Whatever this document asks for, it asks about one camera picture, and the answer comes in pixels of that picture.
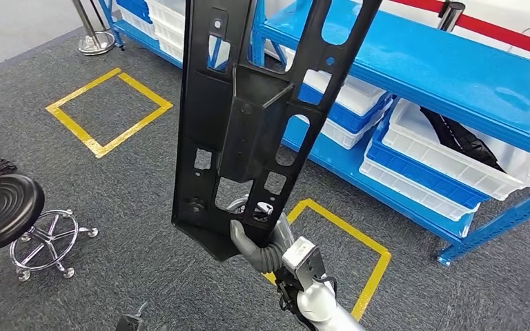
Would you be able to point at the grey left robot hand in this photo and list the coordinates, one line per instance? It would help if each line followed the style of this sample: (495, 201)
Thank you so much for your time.
(242, 240)

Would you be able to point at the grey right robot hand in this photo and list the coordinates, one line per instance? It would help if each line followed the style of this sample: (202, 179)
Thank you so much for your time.
(130, 322)

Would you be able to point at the long black plastic part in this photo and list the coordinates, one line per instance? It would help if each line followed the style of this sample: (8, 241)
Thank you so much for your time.
(201, 114)

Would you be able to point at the black ribbed part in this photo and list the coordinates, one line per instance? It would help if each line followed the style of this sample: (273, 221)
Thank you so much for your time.
(461, 137)

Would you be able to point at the yellow floor tape square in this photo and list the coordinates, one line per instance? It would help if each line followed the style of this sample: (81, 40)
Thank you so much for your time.
(74, 132)
(352, 230)

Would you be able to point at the blue plastic storage bin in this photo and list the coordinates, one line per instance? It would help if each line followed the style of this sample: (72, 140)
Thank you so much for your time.
(352, 119)
(420, 180)
(134, 8)

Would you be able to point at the black round stool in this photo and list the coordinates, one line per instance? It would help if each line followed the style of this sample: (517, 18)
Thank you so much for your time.
(0, 210)

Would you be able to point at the chrome stanchion with round base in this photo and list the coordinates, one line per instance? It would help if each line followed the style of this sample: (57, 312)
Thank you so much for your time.
(96, 43)

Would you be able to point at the red barrier belt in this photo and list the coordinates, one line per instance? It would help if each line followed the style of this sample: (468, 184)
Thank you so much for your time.
(418, 6)
(512, 40)

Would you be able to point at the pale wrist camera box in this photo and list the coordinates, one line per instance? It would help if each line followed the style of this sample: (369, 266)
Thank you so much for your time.
(304, 258)

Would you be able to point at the black camera bracket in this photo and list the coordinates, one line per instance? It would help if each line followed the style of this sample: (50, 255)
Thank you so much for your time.
(288, 292)

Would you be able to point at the black-topped steel stanchion post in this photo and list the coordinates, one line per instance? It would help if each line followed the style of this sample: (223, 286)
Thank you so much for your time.
(450, 16)

